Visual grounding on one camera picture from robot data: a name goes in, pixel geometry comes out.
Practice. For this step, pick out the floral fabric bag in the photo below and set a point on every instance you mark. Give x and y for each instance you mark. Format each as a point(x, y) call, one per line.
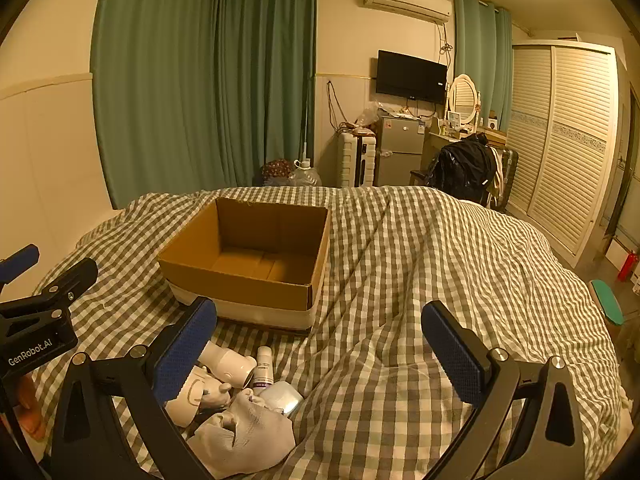
point(276, 170)

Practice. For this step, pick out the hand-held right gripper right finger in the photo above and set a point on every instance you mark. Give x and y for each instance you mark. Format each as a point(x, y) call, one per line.
point(455, 355)

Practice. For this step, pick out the plastic bags on fridge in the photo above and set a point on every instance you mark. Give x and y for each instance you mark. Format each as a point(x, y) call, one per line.
point(370, 117)

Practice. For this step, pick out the white cloth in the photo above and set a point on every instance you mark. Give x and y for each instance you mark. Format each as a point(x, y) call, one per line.
point(245, 437)

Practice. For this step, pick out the white tape roll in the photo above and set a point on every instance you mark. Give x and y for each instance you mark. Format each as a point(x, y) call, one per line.
point(192, 397)

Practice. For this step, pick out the white square case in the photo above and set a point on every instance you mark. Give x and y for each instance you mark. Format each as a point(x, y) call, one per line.
point(281, 396)

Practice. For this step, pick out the white louvered wardrobe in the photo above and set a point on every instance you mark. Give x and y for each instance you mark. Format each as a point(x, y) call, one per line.
point(565, 145)

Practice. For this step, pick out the white oval mirror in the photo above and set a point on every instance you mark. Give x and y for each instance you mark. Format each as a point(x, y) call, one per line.
point(462, 95)

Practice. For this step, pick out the wooden chair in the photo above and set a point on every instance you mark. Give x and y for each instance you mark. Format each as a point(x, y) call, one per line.
point(419, 176)

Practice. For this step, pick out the grey small fridge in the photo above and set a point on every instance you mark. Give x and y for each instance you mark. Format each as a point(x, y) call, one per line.
point(398, 150)

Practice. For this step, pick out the white bottle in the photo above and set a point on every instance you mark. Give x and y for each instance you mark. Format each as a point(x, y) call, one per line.
point(227, 360)

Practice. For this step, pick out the black wall television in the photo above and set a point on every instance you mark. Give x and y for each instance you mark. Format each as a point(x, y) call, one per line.
point(411, 76)

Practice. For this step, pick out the white ribbed suitcase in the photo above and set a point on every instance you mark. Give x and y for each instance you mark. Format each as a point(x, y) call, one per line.
point(355, 160)

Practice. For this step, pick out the white air conditioner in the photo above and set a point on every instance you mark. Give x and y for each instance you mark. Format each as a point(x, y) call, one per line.
point(405, 0)

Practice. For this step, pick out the clear water jug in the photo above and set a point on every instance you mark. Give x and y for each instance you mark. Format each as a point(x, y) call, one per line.
point(305, 175)

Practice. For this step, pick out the brown cardboard box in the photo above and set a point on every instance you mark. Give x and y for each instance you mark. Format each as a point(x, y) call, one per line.
point(250, 270)

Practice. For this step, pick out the green checked blanket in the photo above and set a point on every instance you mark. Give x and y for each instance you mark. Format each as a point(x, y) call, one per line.
point(400, 270)

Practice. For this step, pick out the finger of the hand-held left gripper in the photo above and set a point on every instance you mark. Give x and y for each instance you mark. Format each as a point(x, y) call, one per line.
point(20, 260)
point(70, 280)

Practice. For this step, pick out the red fire extinguisher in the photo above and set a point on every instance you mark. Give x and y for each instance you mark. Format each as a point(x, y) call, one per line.
point(627, 265)

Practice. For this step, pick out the green flat board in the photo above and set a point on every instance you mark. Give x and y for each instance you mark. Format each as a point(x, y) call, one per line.
point(607, 302)

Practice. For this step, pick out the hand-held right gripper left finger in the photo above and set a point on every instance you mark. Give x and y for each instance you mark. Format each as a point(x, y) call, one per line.
point(185, 355)

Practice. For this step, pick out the white dressing table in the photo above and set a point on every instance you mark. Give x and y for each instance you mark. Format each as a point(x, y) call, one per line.
point(435, 140)

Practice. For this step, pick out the green curtain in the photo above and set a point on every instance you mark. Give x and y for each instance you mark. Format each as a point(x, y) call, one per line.
point(267, 70)
point(482, 45)
point(155, 85)

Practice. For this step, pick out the person's left hand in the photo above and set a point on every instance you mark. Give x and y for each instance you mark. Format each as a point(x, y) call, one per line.
point(29, 407)

